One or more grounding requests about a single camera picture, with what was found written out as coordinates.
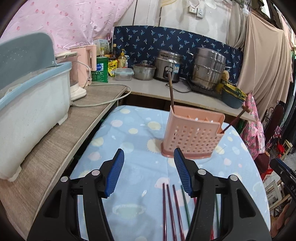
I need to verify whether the dark red chopstick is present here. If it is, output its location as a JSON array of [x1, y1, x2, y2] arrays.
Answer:
[[162, 183, 167, 241], [166, 184, 177, 241], [173, 184, 185, 241]]

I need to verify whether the green chopstick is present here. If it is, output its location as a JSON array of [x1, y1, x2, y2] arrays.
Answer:
[[215, 195, 220, 231], [181, 185, 191, 228]]

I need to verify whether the maroon chopstick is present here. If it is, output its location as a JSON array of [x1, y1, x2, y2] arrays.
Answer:
[[221, 108, 248, 134]]

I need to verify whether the brown chopstick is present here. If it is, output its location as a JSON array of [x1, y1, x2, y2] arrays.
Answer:
[[167, 71, 175, 113]]

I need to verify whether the pink perforated utensil holder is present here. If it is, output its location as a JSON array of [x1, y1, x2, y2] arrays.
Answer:
[[161, 105, 225, 159]]

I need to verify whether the blue planet-print tablecloth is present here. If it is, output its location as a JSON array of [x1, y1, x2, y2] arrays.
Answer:
[[69, 105, 271, 241]]

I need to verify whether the pink floral garment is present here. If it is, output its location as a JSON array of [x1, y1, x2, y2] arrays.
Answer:
[[240, 93, 265, 160]]

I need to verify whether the induction cooktop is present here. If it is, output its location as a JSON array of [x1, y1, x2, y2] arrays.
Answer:
[[187, 80, 221, 99]]

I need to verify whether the blue bowl with vegetables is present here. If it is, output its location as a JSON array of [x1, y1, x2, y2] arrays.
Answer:
[[221, 83, 247, 109]]

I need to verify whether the white blender appliance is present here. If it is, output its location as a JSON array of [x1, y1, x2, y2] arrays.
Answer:
[[55, 51, 86, 101]]

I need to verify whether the beige curtain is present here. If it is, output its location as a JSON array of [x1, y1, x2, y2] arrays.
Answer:
[[226, 1, 292, 118]]

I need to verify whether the small steel pot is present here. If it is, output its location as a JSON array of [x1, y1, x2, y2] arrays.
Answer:
[[133, 60, 156, 80]]

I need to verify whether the stacked steel steamer pot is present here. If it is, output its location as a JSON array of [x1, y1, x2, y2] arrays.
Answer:
[[191, 48, 230, 90]]

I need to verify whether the clear plastic food container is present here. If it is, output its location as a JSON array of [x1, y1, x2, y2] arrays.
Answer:
[[114, 68, 134, 81]]

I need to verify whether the silver rice cooker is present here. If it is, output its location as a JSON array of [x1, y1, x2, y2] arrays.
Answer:
[[154, 50, 183, 83]]

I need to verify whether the white dish rack bin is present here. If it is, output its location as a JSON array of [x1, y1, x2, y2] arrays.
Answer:
[[1, 62, 72, 182]]

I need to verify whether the yellow snack packet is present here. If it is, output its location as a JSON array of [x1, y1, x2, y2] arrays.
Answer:
[[108, 60, 117, 77]]

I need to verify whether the yellow oil bottle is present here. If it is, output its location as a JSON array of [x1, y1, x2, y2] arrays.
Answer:
[[117, 49, 127, 68]]

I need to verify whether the pink electric kettle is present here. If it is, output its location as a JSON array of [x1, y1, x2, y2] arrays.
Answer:
[[70, 45, 96, 87]]

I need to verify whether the navy floral backsplash cloth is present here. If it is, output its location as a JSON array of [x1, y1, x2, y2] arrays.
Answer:
[[113, 26, 243, 84]]

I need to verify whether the grey-blue bin lid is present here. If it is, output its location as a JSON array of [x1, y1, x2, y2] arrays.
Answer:
[[1, 32, 56, 89]]

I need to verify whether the pink dotted sheet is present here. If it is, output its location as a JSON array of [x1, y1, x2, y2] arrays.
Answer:
[[1, 0, 133, 53]]

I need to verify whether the white power cable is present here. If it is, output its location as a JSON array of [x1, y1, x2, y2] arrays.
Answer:
[[70, 61, 132, 108]]

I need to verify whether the wall power outlet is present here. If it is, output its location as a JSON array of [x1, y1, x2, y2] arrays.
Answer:
[[188, 6, 205, 19]]

